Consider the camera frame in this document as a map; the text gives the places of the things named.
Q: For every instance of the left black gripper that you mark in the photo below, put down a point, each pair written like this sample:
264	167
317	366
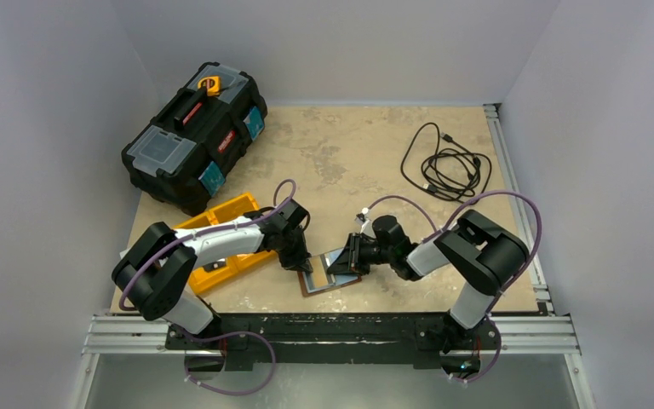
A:
298	262

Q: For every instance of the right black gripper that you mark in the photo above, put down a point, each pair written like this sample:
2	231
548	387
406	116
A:
352	254

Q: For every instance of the brown leather card holder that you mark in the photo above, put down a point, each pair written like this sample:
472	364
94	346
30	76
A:
319	280

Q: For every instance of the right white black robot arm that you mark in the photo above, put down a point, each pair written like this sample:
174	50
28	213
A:
485	254

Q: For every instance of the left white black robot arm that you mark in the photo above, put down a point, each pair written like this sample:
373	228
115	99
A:
153	273

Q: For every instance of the card in left compartment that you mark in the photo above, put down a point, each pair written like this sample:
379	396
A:
214	266

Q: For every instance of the yellow plastic divided bin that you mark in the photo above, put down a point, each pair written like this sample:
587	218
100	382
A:
221	271

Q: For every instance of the black plastic toolbox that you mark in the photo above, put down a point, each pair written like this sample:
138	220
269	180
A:
184	154

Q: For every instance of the orange tape measure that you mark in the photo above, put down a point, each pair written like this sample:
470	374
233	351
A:
210	85

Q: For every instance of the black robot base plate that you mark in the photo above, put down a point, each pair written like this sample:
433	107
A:
261	351

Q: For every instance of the aluminium right side rail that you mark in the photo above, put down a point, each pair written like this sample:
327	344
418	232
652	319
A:
522	212

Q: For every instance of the aluminium front frame rail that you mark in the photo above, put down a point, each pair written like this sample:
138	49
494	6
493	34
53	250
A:
130	334

